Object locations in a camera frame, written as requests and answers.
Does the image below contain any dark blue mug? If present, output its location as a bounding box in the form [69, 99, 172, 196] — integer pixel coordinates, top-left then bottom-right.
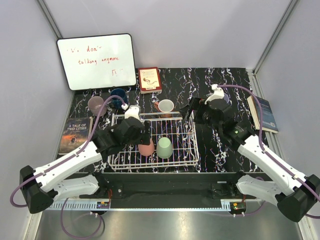
[109, 88, 130, 109]

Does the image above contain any lavender plastic cup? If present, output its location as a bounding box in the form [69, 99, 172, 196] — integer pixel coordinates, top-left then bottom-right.
[223, 93, 230, 104]

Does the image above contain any black marbled table mat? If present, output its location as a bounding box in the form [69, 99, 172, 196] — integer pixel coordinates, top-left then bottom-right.
[83, 67, 260, 173]

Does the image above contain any red and cream book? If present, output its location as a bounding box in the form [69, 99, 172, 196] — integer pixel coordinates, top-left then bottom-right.
[138, 67, 162, 94]

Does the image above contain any mauve ceramic mug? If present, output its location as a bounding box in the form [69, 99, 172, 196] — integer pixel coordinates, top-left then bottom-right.
[87, 96, 104, 116]

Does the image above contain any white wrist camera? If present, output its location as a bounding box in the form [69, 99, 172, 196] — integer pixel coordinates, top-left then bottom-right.
[204, 84, 225, 105]
[121, 104, 141, 120]

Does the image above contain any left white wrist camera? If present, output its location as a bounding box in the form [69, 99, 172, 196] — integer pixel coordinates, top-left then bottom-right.
[121, 104, 141, 120]

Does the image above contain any blue paperback book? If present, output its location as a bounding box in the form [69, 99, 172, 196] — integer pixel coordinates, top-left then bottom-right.
[247, 95, 279, 134]

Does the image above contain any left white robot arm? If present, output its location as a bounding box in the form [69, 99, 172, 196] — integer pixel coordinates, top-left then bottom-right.
[19, 117, 151, 214]

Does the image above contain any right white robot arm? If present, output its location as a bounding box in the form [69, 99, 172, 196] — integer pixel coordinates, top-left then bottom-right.
[179, 97, 320, 223]

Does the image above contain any Tale of Two Cities book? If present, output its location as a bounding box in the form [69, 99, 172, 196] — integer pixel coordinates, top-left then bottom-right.
[58, 117, 93, 155]

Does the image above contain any white slotted cable duct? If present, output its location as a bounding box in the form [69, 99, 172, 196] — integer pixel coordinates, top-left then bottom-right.
[47, 200, 110, 211]

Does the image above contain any light green plastic cup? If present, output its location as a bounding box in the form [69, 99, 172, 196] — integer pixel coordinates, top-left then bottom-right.
[156, 137, 173, 159]

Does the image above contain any white dry-erase board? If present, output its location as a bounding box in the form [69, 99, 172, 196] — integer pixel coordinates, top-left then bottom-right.
[56, 33, 137, 91]

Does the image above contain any orange pink mug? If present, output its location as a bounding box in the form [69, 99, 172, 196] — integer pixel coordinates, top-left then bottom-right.
[153, 99, 175, 118]

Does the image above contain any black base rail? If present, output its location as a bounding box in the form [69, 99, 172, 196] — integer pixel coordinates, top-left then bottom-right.
[79, 171, 257, 210]

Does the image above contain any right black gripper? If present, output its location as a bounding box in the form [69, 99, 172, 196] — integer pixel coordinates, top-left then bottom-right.
[178, 96, 222, 133]

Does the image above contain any white wire dish rack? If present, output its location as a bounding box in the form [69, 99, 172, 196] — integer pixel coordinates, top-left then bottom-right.
[107, 111, 200, 172]

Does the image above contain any pink plastic cup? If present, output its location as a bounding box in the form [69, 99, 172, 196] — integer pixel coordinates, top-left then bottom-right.
[138, 139, 155, 157]

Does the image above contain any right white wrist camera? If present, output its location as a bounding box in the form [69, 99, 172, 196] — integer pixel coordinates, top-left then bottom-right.
[204, 84, 225, 105]

